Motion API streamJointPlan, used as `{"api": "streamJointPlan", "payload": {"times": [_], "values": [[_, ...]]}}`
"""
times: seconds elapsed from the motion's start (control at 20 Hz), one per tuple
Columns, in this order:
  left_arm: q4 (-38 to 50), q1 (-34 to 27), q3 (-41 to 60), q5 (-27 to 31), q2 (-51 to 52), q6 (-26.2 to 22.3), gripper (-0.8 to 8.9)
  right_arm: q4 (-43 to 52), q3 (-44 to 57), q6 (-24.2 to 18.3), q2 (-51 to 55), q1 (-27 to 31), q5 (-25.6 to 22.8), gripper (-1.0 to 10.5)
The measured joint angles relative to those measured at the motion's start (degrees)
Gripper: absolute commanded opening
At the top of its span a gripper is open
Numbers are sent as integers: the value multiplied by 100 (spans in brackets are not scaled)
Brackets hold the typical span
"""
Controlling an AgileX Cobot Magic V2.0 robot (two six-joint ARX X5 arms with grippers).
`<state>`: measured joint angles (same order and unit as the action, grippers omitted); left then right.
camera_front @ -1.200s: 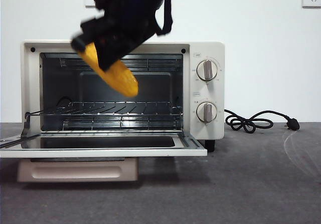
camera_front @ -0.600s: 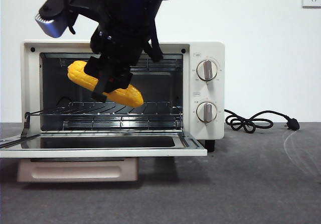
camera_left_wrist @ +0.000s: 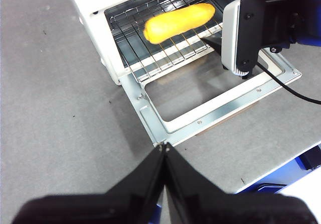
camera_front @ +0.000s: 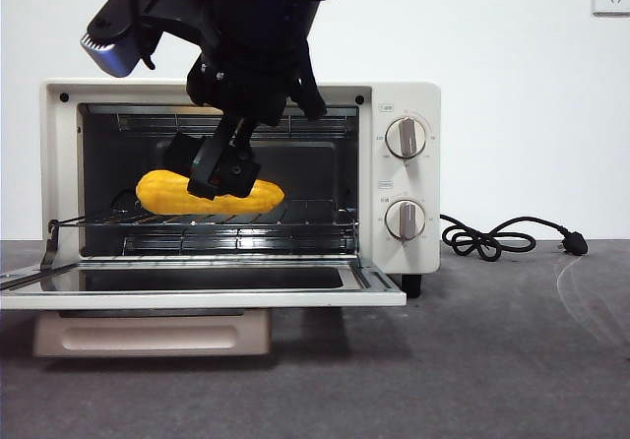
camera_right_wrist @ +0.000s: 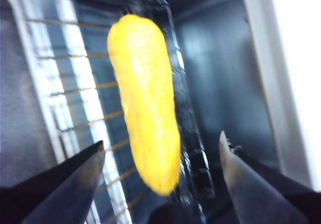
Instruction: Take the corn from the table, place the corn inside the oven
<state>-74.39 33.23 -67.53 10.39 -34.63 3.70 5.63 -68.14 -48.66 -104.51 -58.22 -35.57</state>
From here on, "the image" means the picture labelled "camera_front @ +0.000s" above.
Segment wire oven rack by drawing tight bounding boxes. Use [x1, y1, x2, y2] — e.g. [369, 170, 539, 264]
[48, 212, 359, 228]

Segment glass oven door with handle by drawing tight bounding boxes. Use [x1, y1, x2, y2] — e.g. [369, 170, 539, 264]
[0, 254, 409, 359]

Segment black power cable with plug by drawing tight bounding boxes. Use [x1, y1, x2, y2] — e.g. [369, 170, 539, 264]
[439, 214, 590, 259]

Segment round temperature knob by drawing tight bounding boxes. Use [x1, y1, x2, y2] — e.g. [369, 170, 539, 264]
[384, 117, 428, 159]

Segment yellow corn cob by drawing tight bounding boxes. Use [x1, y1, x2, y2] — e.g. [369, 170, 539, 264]
[135, 169, 285, 217]

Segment cream Toshiba toaster oven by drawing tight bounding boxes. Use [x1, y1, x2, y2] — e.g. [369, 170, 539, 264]
[39, 78, 442, 298]

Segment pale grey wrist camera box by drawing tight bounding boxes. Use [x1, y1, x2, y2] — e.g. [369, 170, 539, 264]
[81, 30, 149, 79]

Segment round timer knob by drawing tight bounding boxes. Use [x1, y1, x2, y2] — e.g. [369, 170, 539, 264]
[384, 200, 427, 241]

